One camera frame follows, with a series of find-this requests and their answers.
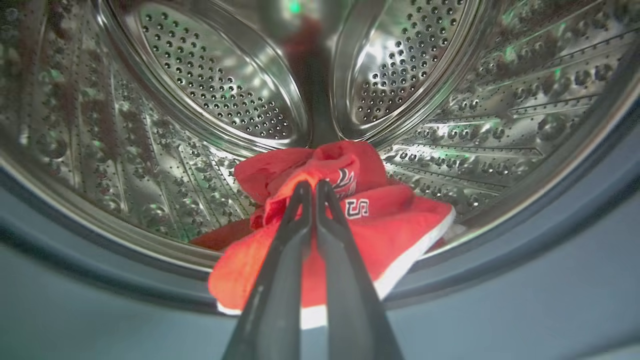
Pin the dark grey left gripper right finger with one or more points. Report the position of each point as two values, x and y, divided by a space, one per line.
350 295

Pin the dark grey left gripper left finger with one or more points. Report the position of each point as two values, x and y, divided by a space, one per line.
280 290

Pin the red garment with white trim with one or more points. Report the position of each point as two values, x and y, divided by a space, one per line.
400 230

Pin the stainless steel washing machine drum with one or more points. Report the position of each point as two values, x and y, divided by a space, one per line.
210 100

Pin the grey rubber door gasket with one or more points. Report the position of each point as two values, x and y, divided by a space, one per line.
550 240

